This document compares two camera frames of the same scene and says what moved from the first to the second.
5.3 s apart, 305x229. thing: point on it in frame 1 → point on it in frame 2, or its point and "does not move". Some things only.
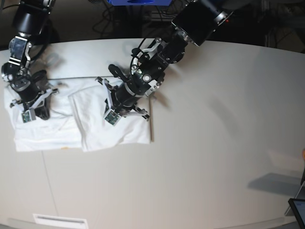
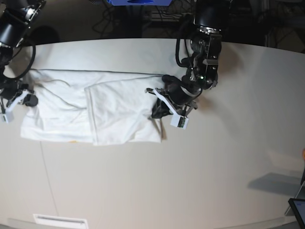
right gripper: [124, 97] → [180, 92]
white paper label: [60, 222] does not move
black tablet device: [298, 207] does not move
